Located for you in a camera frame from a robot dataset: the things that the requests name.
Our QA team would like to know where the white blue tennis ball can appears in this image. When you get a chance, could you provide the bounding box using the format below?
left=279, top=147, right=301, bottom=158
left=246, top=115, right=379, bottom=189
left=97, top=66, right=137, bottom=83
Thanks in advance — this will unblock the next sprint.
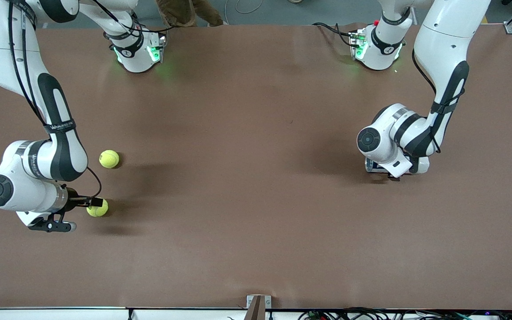
left=364, top=156, right=430, bottom=176

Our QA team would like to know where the yellow tennis ball black print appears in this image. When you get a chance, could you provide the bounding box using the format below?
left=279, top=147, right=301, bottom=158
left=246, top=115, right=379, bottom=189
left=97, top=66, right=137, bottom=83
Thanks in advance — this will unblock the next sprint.
left=87, top=199, right=109, bottom=218

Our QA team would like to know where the plain yellow tennis ball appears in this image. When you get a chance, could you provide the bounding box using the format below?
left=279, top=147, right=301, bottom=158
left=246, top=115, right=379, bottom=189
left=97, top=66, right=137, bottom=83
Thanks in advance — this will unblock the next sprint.
left=99, top=150, right=120, bottom=169

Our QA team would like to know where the person in brown trousers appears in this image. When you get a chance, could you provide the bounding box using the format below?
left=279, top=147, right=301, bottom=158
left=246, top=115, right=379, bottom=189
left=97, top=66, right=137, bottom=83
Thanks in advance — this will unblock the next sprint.
left=156, top=0, right=224, bottom=27

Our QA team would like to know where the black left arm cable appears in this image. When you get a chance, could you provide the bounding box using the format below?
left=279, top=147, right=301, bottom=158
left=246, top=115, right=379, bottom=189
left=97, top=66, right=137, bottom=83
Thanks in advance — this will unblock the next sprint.
left=412, top=48, right=466, bottom=154

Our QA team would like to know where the tangled black cable bundle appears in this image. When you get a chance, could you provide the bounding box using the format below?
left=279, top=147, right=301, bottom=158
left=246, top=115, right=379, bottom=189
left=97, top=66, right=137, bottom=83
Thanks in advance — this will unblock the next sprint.
left=298, top=307, right=512, bottom=320

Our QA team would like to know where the black left base cable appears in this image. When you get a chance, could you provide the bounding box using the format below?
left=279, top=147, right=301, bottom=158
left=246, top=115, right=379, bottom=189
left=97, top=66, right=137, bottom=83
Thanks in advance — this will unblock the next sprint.
left=313, top=21, right=355, bottom=47

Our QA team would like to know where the black base cable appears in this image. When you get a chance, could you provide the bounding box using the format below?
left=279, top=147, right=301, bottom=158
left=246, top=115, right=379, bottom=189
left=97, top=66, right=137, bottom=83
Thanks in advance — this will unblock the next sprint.
left=92, top=0, right=177, bottom=45
left=313, top=21, right=355, bottom=47

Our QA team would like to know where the metal table edge bracket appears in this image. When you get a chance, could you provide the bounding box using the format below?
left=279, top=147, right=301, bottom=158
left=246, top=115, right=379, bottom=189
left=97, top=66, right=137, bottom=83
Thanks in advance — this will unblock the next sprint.
left=246, top=295, right=272, bottom=320

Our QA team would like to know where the black right base cable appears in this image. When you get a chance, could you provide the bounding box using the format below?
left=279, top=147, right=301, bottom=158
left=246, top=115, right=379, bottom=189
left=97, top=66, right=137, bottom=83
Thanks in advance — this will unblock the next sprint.
left=92, top=0, right=177, bottom=45

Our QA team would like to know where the white floor cable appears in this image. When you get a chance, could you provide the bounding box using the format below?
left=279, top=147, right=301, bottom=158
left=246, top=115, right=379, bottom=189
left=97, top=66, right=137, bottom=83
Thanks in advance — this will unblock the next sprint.
left=224, top=0, right=265, bottom=26

